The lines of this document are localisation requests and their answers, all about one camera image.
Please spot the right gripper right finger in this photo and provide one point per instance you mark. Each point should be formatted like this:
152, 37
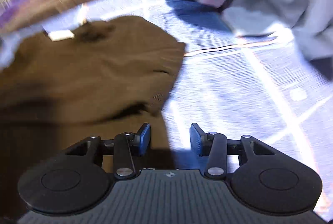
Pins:
214, 146

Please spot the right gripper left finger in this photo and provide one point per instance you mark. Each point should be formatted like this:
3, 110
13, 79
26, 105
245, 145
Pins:
126, 146

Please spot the brown t-shirt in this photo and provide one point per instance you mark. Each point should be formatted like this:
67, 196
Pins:
110, 77

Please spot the blue checked bed sheet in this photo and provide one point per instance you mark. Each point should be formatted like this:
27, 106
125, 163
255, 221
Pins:
258, 87

